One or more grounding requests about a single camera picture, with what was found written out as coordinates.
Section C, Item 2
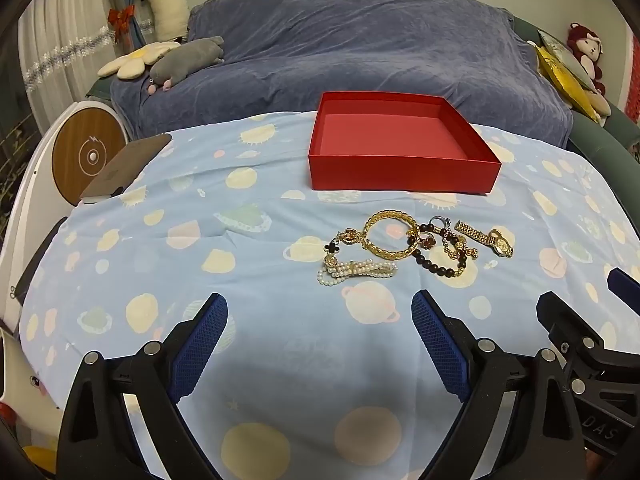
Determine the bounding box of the grey plush toy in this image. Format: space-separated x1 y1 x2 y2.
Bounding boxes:
146 36 226 93

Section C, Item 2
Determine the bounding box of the white long plush toy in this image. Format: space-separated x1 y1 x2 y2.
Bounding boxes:
136 0 190 43

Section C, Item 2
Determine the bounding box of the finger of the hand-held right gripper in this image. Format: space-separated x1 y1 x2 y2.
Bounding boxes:
607 267 640 306
536 291 640 401

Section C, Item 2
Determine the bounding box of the gold bangle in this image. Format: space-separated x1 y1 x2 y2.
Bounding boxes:
361 210 421 261

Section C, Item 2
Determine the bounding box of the pearl bracelet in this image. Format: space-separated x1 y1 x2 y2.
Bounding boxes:
317 257 398 288

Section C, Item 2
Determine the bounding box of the white curtain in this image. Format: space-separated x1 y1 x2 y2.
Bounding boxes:
17 0 123 131

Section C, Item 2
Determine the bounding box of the blue-grey sofa blanket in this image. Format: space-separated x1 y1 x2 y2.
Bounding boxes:
110 0 574 148

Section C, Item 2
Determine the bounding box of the gold cushion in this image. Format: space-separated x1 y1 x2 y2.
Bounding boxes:
532 42 601 123

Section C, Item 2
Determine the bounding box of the gold charm chain bracelet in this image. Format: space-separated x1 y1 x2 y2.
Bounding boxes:
440 230 479 263

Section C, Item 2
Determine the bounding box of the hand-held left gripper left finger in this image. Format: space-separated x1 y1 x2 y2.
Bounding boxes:
57 292 229 480

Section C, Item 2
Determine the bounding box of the silver tinsel garland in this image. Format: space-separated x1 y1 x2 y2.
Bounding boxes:
22 25 118 91

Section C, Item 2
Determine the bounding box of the grey cushion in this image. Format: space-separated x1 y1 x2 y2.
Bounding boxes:
537 29 598 93

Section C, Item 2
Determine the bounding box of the dark bead bracelet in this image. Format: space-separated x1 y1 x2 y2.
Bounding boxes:
411 222 468 278

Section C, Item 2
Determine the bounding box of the gold black clover bracelet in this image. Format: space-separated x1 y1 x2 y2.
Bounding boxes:
322 227 363 268

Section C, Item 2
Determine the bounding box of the red ribbon bow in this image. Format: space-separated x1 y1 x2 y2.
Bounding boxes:
107 5 137 43

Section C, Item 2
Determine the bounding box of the red monkey plush toy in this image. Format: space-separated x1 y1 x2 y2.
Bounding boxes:
566 22 607 96

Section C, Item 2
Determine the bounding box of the white machine with wooden disc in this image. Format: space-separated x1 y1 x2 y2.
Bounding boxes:
0 100 130 341

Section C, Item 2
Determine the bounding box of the red cardboard box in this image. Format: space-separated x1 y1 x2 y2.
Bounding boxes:
307 91 502 196

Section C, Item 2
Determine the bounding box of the green sofa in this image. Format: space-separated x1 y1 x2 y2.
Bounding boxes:
85 15 640 171

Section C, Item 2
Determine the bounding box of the blue planet print tablecloth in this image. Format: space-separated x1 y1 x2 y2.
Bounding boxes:
17 110 640 480

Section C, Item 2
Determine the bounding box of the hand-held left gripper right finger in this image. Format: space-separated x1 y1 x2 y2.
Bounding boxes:
411 289 586 480

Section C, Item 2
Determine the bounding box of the cream flower cushion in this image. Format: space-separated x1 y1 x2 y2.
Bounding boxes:
96 41 182 81

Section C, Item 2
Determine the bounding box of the gold wristwatch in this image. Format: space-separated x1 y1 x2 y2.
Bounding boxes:
454 220 515 259

